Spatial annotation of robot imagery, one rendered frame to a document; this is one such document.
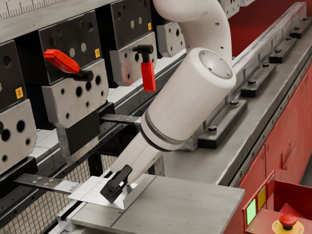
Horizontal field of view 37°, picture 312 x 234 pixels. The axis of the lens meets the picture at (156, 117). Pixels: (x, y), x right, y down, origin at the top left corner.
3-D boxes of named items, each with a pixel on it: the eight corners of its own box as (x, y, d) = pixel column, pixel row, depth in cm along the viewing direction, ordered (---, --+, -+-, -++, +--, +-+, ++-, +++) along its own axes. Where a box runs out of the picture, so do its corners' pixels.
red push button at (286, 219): (293, 237, 106) (293, 224, 105) (276, 232, 108) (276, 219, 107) (299, 227, 109) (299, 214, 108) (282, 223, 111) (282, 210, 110)
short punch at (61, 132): (72, 167, 83) (62, 119, 80) (63, 166, 84) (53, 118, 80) (102, 143, 91) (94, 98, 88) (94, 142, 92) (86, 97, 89)
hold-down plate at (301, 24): (301, 38, 225) (301, 32, 224) (289, 38, 228) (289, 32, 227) (311, 24, 249) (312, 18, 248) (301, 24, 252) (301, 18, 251)
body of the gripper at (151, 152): (159, 103, 82) (130, 141, 89) (131, 126, 74) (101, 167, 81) (191, 131, 82) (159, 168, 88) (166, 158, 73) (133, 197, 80)
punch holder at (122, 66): (124, 90, 90) (112, 3, 84) (87, 87, 94) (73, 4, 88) (158, 66, 102) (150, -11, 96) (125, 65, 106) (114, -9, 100)
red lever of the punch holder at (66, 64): (58, 46, 66) (95, 73, 74) (36, 46, 67) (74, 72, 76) (55, 58, 65) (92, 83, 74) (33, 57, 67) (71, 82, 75)
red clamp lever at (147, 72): (154, 94, 93) (149, 46, 89) (136, 92, 95) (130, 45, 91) (159, 90, 94) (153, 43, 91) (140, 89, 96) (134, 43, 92)
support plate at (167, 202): (211, 255, 71) (210, 250, 71) (71, 223, 83) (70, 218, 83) (245, 193, 86) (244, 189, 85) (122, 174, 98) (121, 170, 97)
